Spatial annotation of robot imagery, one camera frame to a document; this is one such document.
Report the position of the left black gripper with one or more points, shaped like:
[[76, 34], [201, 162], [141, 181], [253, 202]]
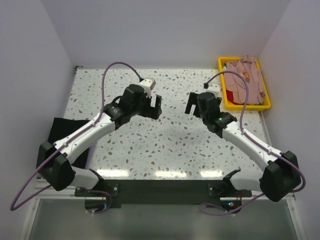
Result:
[[152, 107]]

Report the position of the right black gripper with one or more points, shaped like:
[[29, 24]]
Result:
[[194, 104]]

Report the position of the pink t shirt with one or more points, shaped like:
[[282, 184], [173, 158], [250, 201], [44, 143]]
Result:
[[251, 77]]

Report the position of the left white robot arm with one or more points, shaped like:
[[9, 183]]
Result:
[[55, 160]]

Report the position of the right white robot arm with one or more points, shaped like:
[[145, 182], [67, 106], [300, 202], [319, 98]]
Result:
[[280, 173]]

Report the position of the red t shirt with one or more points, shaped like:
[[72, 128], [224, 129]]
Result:
[[230, 96]]

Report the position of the yellow plastic bin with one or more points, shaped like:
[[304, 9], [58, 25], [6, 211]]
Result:
[[232, 107]]

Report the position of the purple folded t shirt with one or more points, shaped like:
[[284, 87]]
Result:
[[90, 156]]

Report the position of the black folded t shirt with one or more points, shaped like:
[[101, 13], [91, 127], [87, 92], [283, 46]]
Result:
[[60, 129]]

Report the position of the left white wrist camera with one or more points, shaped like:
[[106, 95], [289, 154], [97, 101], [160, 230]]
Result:
[[148, 85]]

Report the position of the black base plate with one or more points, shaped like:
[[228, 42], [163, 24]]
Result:
[[160, 192]]

